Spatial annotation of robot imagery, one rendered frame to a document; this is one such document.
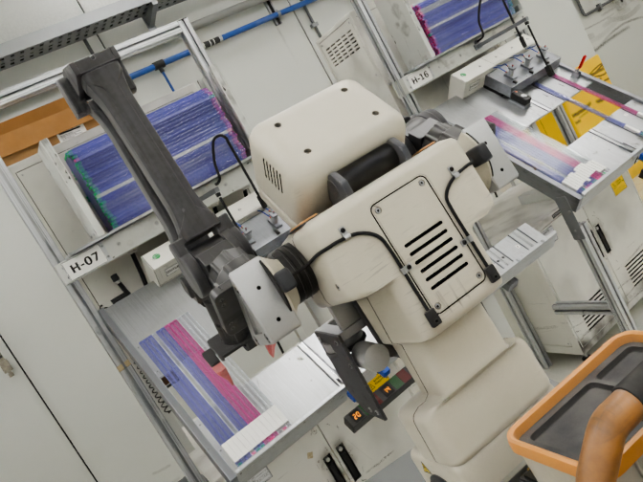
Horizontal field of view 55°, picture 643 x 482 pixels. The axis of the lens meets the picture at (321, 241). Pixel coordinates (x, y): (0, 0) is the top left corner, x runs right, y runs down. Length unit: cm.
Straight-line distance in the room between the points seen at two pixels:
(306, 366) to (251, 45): 261
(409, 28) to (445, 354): 187
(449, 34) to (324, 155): 188
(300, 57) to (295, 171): 325
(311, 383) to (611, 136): 154
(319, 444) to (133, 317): 69
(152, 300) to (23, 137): 74
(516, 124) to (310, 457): 146
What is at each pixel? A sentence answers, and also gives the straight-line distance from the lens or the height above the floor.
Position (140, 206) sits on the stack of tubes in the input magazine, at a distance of 197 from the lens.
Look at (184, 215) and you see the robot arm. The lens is 97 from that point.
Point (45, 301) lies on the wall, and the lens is 343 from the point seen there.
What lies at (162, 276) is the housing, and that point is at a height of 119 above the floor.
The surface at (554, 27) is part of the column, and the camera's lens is 474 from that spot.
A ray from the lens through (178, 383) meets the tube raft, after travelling 176.
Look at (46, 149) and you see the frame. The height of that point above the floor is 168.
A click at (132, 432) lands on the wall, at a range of 354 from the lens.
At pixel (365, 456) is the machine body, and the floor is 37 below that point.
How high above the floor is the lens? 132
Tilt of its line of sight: 8 degrees down
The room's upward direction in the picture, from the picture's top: 29 degrees counter-clockwise
